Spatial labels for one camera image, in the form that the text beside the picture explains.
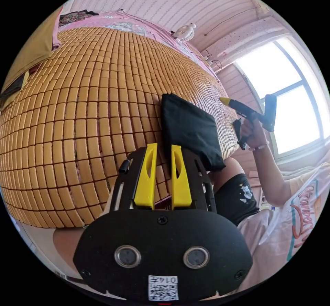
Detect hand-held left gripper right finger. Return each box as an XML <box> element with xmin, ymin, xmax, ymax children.
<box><xmin>171</xmin><ymin>145</ymin><xmax>192</xmax><ymax>207</ymax></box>

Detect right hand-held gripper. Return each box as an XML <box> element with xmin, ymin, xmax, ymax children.
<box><xmin>219</xmin><ymin>96</ymin><xmax>267</xmax><ymax>150</ymax></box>

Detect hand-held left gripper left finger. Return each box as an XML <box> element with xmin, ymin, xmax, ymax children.
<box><xmin>133</xmin><ymin>143</ymin><xmax>158</xmax><ymax>207</ymax></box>

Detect person's right forearm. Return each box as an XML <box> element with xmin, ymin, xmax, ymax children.
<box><xmin>251</xmin><ymin>141</ymin><xmax>294</xmax><ymax>208</ymax></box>

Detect black pants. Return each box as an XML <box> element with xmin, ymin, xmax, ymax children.
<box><xmin>160</xmin><ymin>93</ymin><xmax>227</xmax><ymax>172</ymax></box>

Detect person's right hand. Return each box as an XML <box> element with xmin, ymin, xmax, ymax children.
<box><xmin>241</xmin><ymin>118</ymin><xmax>269</xmax><ymax>152</ymax></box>

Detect window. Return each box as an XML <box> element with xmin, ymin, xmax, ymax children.
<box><xmin>233</xmin><ymin>35</ymin><xmax>330</xmax><ymax>161</ymax></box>

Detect white fan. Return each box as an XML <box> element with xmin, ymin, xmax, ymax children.
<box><xmin>171</xmin><ymin>22</ymin><xmax>197</xmax><ymax>43</ymax></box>

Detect person's body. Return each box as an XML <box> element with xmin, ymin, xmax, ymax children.
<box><xmin>52</xmin><ymin>157</ymin><xmax>330</xmax><ymax>294</ymax></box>

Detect bed with woven mat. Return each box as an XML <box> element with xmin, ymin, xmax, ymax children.
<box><xmin>0</xmin><ymin>10</ymin><xmax>240</xmax><ymax>230</ymax></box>

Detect dark floral cloth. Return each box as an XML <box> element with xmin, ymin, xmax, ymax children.
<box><xmin>58</xmin><ymin>10</ymin><xmax>100</xmax><ymax>28</ymax></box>

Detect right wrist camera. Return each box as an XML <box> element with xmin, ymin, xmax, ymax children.
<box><xmin>262</xmin><ymin>94</ymin><xmax>278</xmax><ymax>133</ymax></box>

